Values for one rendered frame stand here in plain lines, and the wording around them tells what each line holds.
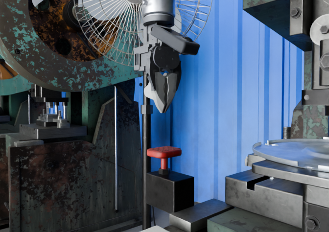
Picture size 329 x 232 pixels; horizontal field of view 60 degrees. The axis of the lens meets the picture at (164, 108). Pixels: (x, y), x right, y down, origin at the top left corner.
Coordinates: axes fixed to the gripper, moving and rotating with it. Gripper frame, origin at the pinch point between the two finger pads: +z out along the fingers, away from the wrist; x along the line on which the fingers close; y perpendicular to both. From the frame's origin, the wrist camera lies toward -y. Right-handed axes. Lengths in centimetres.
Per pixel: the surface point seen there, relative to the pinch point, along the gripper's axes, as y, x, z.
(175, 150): -2.2, -1.2, 9.4
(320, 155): -30.6, -6.0, 7.0
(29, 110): 295, -38, 9
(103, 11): 59, -14, -38
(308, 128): -12.6, -40.8, 6.4
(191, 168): 124, -126, 56
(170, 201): -5.0, 2.7, 19.3
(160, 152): -2.0, 2.9, 9.5
